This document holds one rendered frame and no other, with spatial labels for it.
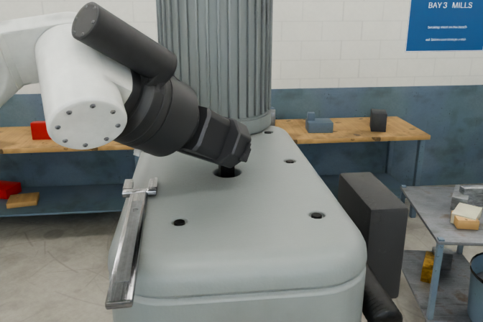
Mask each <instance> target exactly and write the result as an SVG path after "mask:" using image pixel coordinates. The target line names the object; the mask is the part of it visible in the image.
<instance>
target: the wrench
mask: <svg viewBox="0 0 483 322"><path fill-rule="evenodd" d="M157 185H158V179H157V178H150V179H149V185H148V188H135V189H133V187H134V181H133V180H132V179H125V181H124V186H123V191H122V197H123V198H129V202H128V206H127V209H126V215H125V218H124V224H123V227H122V230H121V236H120V240H119V245H118V249H117V252H116V258H115V261H114V267H113V270H112V274H111V279H110V283H109V288H108V292H107V296H106V302H105V308H106V309H107V310H111V309H120V308H131V307H132V306H133V302H134V291H135V286H136V281H137V271H138V265H139V256H140V250H141V244H142V235H143V229H144V219H145V214H146V208H147V199H148V196H156V195H157Z"/></svg>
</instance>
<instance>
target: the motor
mask: <svg viewBox="0 0 483 322"><path fill-rule="evenodd" d="M156 13H157V40H158V43H159V44H160V45H162V46H163V47H165V48H167V49H168V50H169V51H171V52H173V53H174V54H175V55H176V57H177V59H178V64H177V67H176V70H175V72H174V74H173V75H174V76H175V77H176V78H177V79H179V80H180V81H182V82H184V83H186V84H188V85H189V86H190V87H191V88H192V89H193V90H194V91H195V94H196V96H197V99H198V104H199V105H200V106H202V107H206V108H208V109H210V110H212V111H215V112H216V113H217V114H220V115H222V116H224V117H228V118H232V119H236V120H237V121H240V122H241V123H243V124H245V125H246V126H247V129H248V131H249V134H250V135H251V134H256V133H259V132H261V131H263V130H265V129H266V128H267V127H268V126H269V125H270V124H271V109H270V108H271V89H272V15H273V0H156Z"/></svg>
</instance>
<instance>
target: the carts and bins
mask: <svg viewBox="0 0 483 322"><path fill-rule="evenodd" d="M405 197H406V198H407V199H408V201H409V202H410V204H411V206H412V207H413V208H414V209H415V211H416V213H417V214H418V215H419V217H420V219H421V220H422V222H423V223H424V224H425V226H426V228H427V229H428V230H429V232H430V233H431V235H432V237H433V238H434V239H435V241H436V247H433V248H432V251H420V250H404V252H403V258H402V272H403V274H404V276H405V279H406V280H407V282H408V284H409V286H410V289H411V291H412V293H413V295H414V297H415V299H416V301H417V303H418V306H419V308H420V310H421V312H422V314H423V316H424V318H425V322H483V252H482V253H479V254H476V255H475V256H473V257H472V259H471V262H470V264H469V262H468V261H467V259H466V258H465V256H464V255H463V254H462V252H463V248H464V246H483V185H455V187H428V186H406V185H401V186H400V200H401V201H402V202H403V203H405ZM444 245H458V246H457V250H456V252H452V250H451V249H448V248H443V247H444Z"/></svg>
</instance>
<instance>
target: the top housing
mask: <svg viewBox="0 0 483 322"><path fill-rule="evenodd" d="M250 137H251V138H252V140H251V142H250V143H251V147H250V148H251V152H250V154H249V157H248V160H247V162H240V163H239V164H237V165H235V166H234V177H233V178H220V177H219V165H217V164H215V163H212V162H208V161H205V160H202V159H198V158H196V157H192V156H190V155H185V154H183V153H180V152H177V151H176V152H174V153H172V154H171V155H168V156H164V157H156V156H153V155H150V154H147V153H146V152H142V153H141V154H140V156H139V160H138V163H137V166H136V169H135V171H134V175H133V178H132V180H133V181H134V187H133V189H135V188H148V185H149V180H150V178H157V179H158V185H157V195H156V196H148V199H147V208H146V214H145V219H144V229H143V235H142V244H141V250H140V256H139V265H138V271H137V281H136V286H135V291H134V302H133V306H132V307H131V308H120V309H112V314H113V322H362V307H363V299H364V284H365V276H366V263H367V245H366V242H365V240H364V237H363V236H362V234H361V232H360V230H359V229H358V228H357V226H356V225H355V224H354V222H353V221H352V220H351V218H350V217H349V215H348V214H347V213H346V212H345V210H344V209H343V207H342V206H341V204H340V203H339V202H338V201H337V200H336V198H335V197H334V195H333V193H332V192H331V191H330V190H329V189H328V187H327V186H326V184H325V183H324V182H323V180H322V179H321V177H320V176H319V175H318V173H317V172H316V171H315V170H314V168H313V166H312V165H311V164H310V163H309V161H308V160H307V159H306V157H305V156H304V154H303V153H302V152H301V151H300V149H299V148H298V146H297V145H296V143H294V141H293V139H292V138H291V137H290V135H289V134H288V133H287V132H286V131H285V130H284V129H281V128H279V127H277V126H268V127H267V128H266V129H265V130H263V131H261V132H259V133H256V134H251V135H250ZM128 202H129V198H126V200H125V202H124V207H123V209H122V212H121V215H120V218H119V222H118V224H117V227H116V231H115V234H114V238H113V240H112V243H111V246H110V249H109V256H108V270H109V283H110V279H111V274H112V270H113V267H114V261H115V258H116V252H117V249H118V245H119V240H120V236H121V230H122V227H123V224H124V218H125V215H126V211H127V206H128Z"/></svg>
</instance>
